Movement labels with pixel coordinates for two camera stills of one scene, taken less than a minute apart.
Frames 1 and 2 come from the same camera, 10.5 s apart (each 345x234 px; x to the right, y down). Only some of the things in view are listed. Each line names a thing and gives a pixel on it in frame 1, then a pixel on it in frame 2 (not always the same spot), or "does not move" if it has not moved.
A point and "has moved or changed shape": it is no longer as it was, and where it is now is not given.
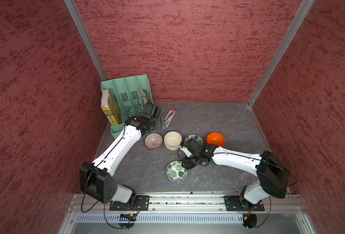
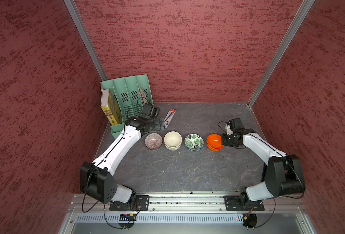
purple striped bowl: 153,141 does not move
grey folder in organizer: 143,97 does not move
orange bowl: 216,138 does not move
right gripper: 187,164 to 225,143
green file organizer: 131,93 does not move
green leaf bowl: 195,137 has moved or changed shape
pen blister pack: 168,117 does not move
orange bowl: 220,144 has moved or changed shape
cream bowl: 172,140 does not move
